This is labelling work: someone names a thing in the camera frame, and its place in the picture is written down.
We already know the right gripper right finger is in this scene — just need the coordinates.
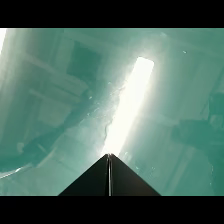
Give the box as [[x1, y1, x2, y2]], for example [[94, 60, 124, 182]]
[[109, 153, 162, 197]]

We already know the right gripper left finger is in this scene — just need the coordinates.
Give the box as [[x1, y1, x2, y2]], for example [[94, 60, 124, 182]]
[[58, 153, 110, 197]]

